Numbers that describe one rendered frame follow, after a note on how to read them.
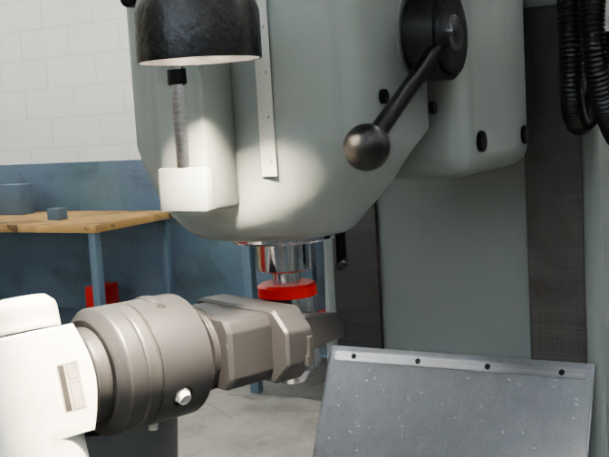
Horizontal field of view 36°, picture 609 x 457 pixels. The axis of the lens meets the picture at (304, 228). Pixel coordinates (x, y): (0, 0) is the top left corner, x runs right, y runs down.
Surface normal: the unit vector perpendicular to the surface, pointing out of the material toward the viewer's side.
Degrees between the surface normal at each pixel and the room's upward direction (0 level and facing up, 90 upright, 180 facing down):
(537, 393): 64
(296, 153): 99
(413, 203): 90
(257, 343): 90
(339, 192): 123
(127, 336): 52
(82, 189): 90
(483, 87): 90
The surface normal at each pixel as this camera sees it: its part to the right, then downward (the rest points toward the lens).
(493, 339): -0.48, 0.13
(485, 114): 0.88, 0.00
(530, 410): -0.45, -0.33
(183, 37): -0.11, 0.12
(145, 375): 0.68, -0.03
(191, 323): 0.49, -0.61
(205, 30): 0.22, 0.10
